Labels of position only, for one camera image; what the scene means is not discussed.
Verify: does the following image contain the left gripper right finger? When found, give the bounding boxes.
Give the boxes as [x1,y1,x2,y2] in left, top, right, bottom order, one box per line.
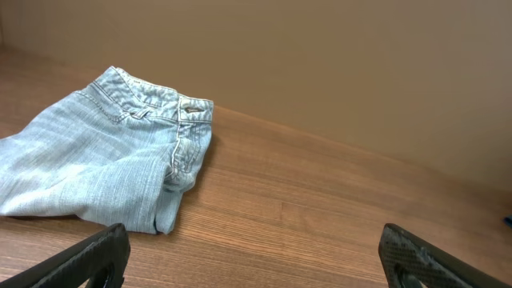
[378,223,511,288]

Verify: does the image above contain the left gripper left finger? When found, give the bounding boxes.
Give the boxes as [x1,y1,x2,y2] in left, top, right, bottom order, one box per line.
[1,223,130,288]

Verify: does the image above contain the blue polo shirt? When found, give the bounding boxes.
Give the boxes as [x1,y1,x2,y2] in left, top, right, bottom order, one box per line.
[503,216,512,227]

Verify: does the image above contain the folded light blue jeans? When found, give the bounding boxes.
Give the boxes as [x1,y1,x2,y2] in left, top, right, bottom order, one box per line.
[1,66,214,234]

